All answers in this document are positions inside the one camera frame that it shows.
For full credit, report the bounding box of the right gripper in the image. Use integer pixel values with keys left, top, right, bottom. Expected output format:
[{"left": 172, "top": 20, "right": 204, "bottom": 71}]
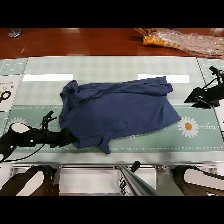
[{"left": 184, "top": 86, "right": 222, "bottom": 110}]

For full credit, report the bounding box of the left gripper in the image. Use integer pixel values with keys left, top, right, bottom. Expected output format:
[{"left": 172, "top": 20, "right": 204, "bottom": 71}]
[{"left": 49, "top": 128, "right": 77, "bottom": 149}]

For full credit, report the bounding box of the blue shirt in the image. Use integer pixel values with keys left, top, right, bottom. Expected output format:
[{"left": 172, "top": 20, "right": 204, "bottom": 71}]
[{"left": 58, "top": 76, "right": 182, "bottom": 155}]

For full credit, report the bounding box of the clear plastic bag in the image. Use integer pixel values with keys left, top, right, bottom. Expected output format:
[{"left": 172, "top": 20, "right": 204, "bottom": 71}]
[{"left": 134, "top": 28, "right": 224, "bottom": 60}]

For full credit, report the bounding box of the orange packet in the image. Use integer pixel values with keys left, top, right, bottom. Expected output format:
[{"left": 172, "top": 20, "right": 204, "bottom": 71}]
[{"left": 142, "top": 34, "right": 168, "bottom": 48}]

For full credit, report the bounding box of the silver round object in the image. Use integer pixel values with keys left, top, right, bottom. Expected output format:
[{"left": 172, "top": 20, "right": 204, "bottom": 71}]
[{"left": 7, "top": 28, "right": 23, "bottom": 39}]

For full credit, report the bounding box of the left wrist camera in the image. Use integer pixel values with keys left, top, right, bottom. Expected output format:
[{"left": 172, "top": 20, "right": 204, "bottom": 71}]
[{"left": 39, "top": 110, "right": 58, "bottom": 130}]

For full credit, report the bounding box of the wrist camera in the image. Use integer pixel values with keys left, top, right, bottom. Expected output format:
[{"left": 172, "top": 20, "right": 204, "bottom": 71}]
[
  {"left": 39, "top": 110, "right": 58, "bottom": 130},
  {"left": 208, "top": 65, "right": 224, "bottom": 85}
]

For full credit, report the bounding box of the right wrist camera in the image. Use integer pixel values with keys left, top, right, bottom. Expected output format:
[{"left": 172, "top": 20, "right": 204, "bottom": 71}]
[{"left": 208, "top": 65, "right": 224, "bottom": 85}]

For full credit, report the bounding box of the black cable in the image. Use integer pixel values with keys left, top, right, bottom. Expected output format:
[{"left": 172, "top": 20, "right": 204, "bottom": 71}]
[{"left": 0, "top": 143, "right": 48, "bottom": 164}]

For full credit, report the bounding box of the silver frame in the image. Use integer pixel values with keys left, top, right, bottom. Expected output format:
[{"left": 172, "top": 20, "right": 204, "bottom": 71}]
[{"left": 0, "top": 160, "right": 224, "bottom": 197}]

